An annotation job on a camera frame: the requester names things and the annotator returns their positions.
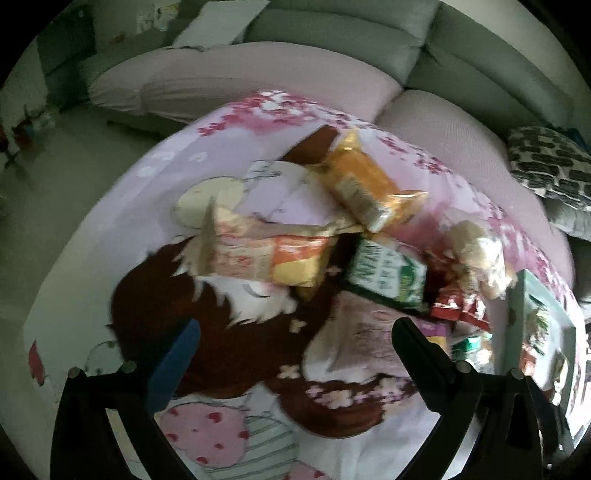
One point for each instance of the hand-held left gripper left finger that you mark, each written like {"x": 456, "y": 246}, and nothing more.
{"x": 173, "y": 364}

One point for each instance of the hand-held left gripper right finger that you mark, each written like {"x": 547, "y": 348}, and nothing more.
{"x": 418, "y": 364}

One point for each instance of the large green white snack packet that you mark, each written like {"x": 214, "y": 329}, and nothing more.
{"x": 471, "y": 348}

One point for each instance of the pink purple snack packet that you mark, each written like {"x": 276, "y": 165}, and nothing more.
{"x": 360, "y": 341}

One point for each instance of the small red snack packet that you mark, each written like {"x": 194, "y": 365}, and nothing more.
{"x": 457, "y": 304}

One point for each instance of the small green white snack packet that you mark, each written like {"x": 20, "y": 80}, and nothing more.
{"x": 388, "y": 277}

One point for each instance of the clear packet of pale buns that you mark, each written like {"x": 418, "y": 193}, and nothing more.
{"x": 480, "y": 258}

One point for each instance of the mint green tray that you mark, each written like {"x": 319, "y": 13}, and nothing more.
{"x": 545, "y": 406}

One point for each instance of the cream and orange snack packet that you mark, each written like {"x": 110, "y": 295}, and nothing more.
{"x": 263, "y": 261}

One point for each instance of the orange cake snack packet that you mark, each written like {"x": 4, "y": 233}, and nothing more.
{"x": 364, "y": 182}

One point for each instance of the cartoon printed cloth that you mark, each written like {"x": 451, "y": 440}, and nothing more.
{"x": 152, "y": 184}

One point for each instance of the black white patterned cushion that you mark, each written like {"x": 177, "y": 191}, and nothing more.
{"x": 549, "y": 164}

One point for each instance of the grey sofa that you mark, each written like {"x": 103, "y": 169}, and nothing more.
{"x": 461, "y": 60}

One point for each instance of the pink sofa seat cover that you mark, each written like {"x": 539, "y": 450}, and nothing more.
{"x": 277, "y": 69}

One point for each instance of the dark cabinet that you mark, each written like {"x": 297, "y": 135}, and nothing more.
{"x": 64, "y": 44}

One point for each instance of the light grey cushion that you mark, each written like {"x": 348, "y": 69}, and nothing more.
{"x": 221, "y": 23}

